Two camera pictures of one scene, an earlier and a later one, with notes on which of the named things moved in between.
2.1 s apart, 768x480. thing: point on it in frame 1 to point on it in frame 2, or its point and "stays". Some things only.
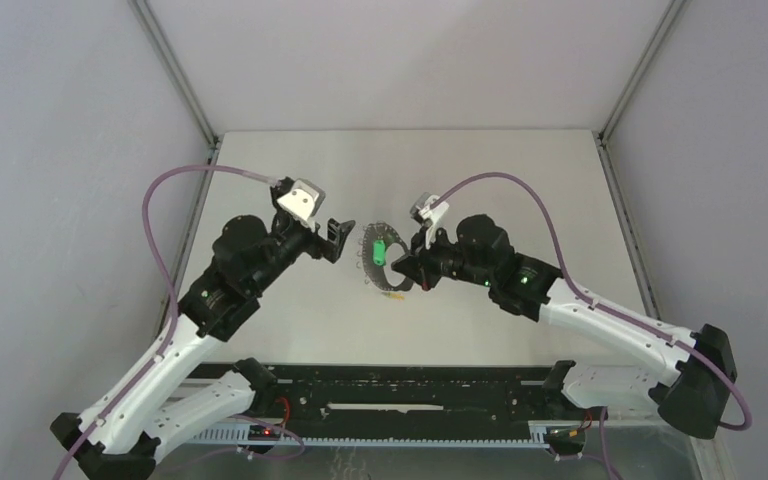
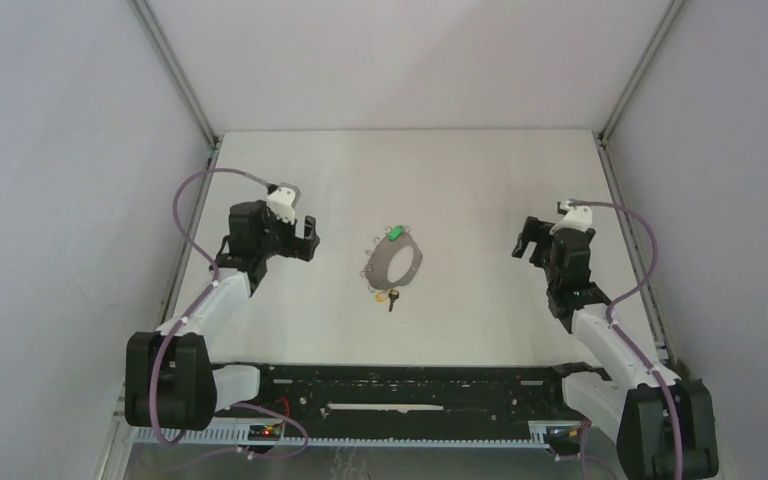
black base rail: (385, 395) stays
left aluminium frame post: (177, 74) stays
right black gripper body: (440, 260) to (546, 256)
